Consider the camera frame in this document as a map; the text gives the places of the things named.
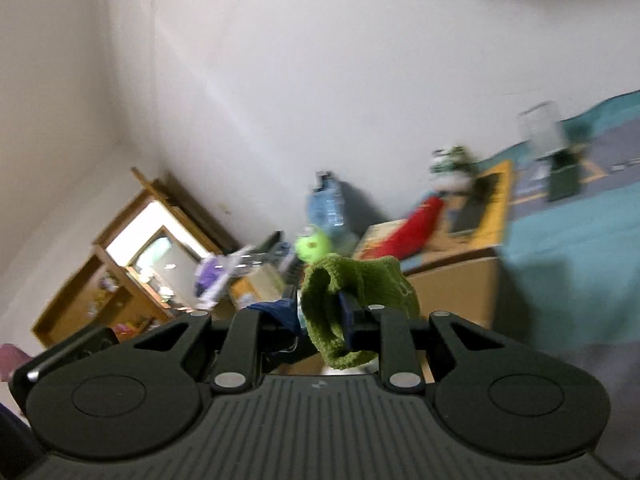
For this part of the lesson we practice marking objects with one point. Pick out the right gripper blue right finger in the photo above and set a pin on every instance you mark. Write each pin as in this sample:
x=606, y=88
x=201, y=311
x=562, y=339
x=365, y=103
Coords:
x=361, y=328

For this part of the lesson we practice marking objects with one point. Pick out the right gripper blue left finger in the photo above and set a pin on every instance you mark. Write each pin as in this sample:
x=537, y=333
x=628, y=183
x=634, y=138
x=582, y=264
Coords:
x=283, y=310

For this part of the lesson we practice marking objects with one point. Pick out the green knitted cloth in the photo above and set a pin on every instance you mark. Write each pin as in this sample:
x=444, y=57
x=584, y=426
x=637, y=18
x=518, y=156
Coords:
x=336, y=289

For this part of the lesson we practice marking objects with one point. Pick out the yellow tissue box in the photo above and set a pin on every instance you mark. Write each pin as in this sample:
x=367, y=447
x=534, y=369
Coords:
x=263, y=284

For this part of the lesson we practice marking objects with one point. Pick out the green frog plush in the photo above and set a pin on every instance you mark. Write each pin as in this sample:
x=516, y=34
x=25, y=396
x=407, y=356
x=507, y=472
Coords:
x=312, y=244

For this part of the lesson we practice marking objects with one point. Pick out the purple plastic bag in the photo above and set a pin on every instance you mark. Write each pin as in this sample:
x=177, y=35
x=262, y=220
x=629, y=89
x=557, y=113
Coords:
x=215, y=273

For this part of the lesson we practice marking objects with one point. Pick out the illustrated children book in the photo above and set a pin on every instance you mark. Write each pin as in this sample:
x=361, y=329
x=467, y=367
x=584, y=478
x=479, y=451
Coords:
x=376, y=235

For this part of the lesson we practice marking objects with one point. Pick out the red chili plush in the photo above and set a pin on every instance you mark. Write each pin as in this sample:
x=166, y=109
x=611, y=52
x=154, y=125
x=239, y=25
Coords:
x=414, y=233

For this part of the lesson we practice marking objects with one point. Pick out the brown cardboard box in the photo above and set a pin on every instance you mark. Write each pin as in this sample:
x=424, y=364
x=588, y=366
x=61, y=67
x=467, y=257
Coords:
x=464, y=284

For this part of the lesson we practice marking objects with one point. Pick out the blue packaged bag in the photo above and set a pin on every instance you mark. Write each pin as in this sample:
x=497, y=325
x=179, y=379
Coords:
x=326, y=209

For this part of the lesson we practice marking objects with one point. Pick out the wooden cabinet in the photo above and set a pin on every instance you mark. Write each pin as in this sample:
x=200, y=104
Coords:
x=141, y=269

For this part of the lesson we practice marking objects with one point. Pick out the yellow book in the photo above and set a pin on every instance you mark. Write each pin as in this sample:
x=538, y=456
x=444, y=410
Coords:
x=481, y=219

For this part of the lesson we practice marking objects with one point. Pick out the small panda plush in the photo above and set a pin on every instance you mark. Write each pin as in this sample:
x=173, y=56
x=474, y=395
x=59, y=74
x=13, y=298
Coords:
x=453, y=170

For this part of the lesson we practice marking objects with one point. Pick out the blue striped bed blanket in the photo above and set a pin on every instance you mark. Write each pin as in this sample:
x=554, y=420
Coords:
x=577, y=263

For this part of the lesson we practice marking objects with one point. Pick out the phone stand with mirror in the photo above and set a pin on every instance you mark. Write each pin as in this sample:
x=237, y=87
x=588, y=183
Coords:
x=549, y=144

